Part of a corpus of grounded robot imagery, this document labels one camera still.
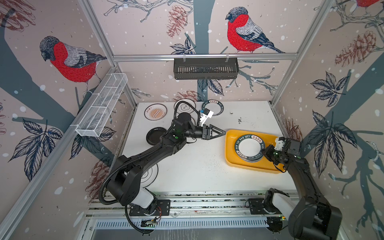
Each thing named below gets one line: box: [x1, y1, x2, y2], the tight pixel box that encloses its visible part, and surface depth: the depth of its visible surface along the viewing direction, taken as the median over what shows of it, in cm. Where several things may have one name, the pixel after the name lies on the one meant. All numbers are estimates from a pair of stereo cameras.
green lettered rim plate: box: [234, 134, 266, 163], surface depth 92 cm
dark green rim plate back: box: [201, 99, 225, 117], surface depth 121 cm
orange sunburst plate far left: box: [144, 103, 168, 121], surface depth 120 cm
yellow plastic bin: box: [225, 129, 286, 174], surface depth 92 cm
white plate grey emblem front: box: [140, 163, 159, 188], surface depth 85 cm
